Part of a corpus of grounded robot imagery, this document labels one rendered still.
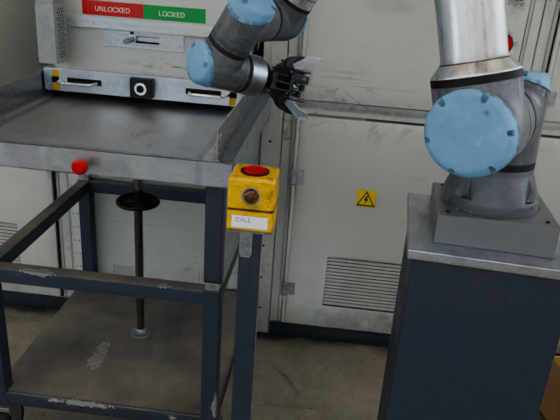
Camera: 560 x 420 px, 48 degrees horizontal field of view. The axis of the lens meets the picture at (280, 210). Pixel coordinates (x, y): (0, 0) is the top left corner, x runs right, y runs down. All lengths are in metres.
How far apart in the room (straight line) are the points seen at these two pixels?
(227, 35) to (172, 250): 1.05
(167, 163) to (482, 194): 0.63
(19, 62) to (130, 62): 0.39
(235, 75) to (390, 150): 0.74
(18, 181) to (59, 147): 0.88
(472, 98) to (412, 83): 0.87
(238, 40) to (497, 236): 0.63
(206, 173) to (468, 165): 0.53
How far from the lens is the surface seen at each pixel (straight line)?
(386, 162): 1.97
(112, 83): 1.76
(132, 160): 1.35
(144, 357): 1.86
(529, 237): 1.28
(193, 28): 1.64
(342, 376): 2.11
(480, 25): 1.09
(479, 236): 1.27
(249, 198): 1.05
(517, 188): 1.28
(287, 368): 2.12
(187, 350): 1.88
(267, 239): 2.10
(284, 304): 2.19
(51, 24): 1.68
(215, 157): 1.31
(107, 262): 2.28
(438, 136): 1.08
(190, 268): 2.20
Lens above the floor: 1.26
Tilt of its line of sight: 22 degrees down
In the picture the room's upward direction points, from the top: 4 degrees clockwise
